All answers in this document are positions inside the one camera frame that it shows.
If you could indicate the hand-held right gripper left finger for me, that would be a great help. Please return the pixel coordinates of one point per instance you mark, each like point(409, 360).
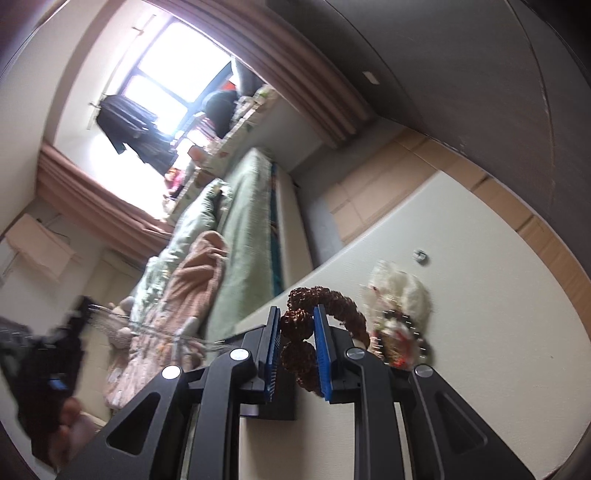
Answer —
point(273, 355)

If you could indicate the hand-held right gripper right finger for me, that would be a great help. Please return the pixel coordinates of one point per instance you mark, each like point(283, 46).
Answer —
point(323, 355)

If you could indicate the person's left hand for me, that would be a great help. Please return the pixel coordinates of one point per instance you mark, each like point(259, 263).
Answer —
point(76, 427)

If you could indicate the red and gold ornament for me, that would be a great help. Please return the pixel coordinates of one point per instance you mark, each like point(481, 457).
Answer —
point(400, 350)

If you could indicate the grey plush toy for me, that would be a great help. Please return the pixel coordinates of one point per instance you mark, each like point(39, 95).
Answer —
point(121, 323)

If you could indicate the white fluffy hair scrunchie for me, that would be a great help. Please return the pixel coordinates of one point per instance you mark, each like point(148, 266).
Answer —
point(401, 286)

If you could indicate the pink fleece blanket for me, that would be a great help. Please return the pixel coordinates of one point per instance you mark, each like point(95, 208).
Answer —
point(184, 286)

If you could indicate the bed with green sheet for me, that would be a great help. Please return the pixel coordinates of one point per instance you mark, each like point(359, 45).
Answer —
point(251, 217)

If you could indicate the light green quilt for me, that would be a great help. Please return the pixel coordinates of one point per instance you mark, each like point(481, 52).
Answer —
point(196, 217)

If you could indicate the pink brown curtain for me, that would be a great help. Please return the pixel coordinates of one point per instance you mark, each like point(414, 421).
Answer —
point(286, 64)
point(92, 194)

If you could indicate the row of windowsill clutter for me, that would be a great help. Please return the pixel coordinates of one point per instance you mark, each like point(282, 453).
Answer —
point(217, 143)

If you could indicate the black backpack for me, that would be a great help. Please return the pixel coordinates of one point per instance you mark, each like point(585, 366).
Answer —
point(219, 110)

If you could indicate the hanging dark clothes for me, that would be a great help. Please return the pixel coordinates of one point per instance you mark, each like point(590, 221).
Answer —
point(134, 129)

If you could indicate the window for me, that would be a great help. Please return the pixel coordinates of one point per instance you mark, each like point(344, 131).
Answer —
point(157, 69)

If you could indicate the dark brown cabinet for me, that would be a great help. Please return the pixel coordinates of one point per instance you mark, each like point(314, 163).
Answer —
point(461, 78)

